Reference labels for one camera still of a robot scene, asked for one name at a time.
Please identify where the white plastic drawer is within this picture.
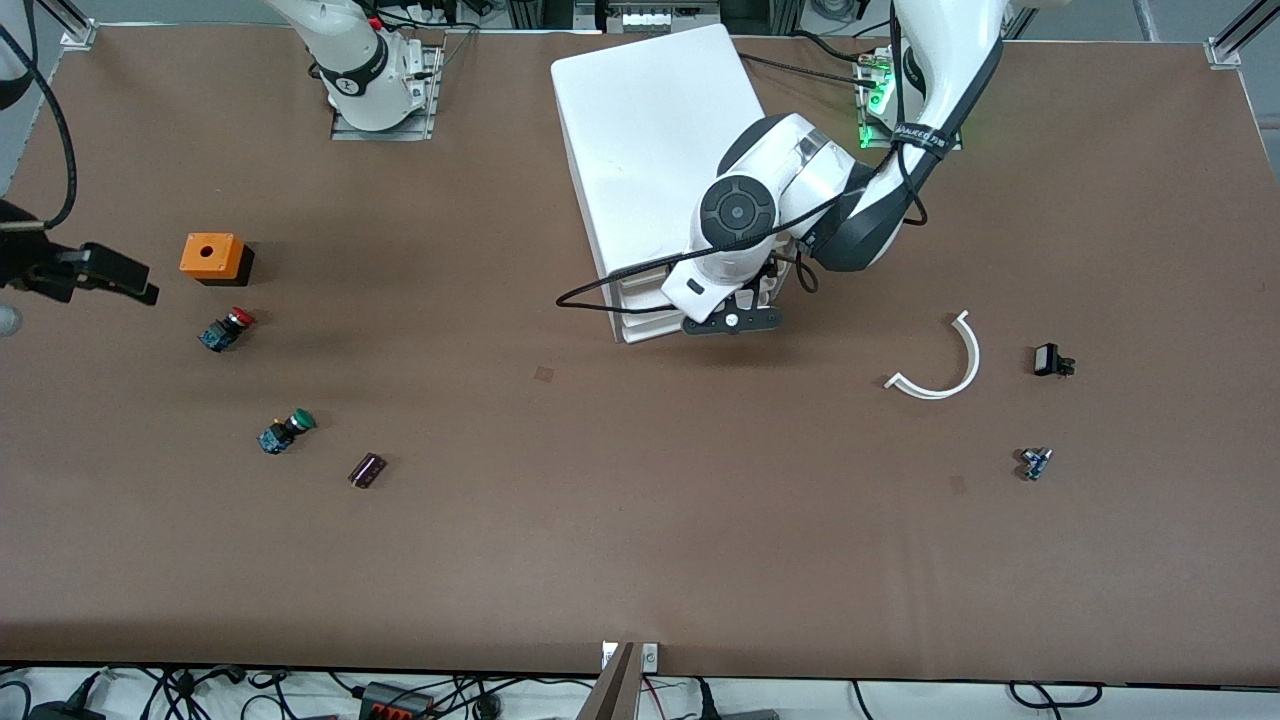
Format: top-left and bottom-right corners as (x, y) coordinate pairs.
(610, 266), (701, 307)
(616, 298), (696, 329)
(620, 316), (701, 345)

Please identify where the red mushroom push button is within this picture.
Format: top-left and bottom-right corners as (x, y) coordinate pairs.
(198, 308), (256, 353)

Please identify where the white drawer cabinet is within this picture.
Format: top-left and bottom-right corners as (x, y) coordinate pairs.
(551, 24), (793, 345)

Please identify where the green mushroom push button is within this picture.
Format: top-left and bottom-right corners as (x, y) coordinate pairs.
(258, 408), (317, 456)

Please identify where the white curved plastic piece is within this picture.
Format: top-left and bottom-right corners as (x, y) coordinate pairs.
(886, 311), (981, 400)

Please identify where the black power strip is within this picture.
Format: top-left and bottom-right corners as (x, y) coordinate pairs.
(360, 682), (437, 720)

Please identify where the orange button enclosure box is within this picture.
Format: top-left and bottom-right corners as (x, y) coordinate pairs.
(180, 233), (254, 287)

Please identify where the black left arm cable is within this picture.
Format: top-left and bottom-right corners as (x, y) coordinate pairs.
(556, 40), (1004, 315)

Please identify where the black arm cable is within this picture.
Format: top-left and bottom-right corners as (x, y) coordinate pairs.
(0, 20), (79, 231)
(556, 40), (1004, 315)

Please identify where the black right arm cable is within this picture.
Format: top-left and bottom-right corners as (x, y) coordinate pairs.
(0, 20), (79, 231)

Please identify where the aluminium frame profile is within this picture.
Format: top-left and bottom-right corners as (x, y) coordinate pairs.
(30, 0), (98, 49)
(1207, 0), (1280, 67)

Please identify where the green lit arm base plate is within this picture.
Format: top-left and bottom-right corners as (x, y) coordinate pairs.
(856, 48), (963, 153)

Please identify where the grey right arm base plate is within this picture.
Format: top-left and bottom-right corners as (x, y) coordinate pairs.
(331, 44), (442, 141)

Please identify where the grey camera support post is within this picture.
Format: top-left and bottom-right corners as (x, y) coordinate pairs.
(576, 642), (638, 720)

